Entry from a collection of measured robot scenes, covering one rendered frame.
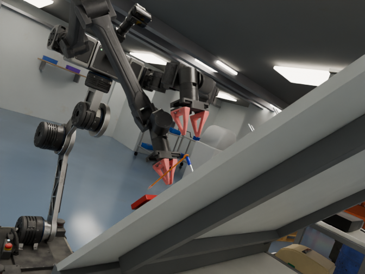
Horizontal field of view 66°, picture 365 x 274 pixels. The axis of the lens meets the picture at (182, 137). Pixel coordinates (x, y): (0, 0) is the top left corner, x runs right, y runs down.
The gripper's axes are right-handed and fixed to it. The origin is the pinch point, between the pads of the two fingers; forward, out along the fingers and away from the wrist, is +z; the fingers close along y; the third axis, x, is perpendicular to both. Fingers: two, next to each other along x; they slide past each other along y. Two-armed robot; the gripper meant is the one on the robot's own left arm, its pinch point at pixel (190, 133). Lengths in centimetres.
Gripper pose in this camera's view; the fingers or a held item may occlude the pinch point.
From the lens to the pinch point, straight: 82.2
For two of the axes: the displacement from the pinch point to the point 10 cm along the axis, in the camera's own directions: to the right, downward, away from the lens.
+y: 7.7, 1.0, 6.3
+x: -6.4, 1.8, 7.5
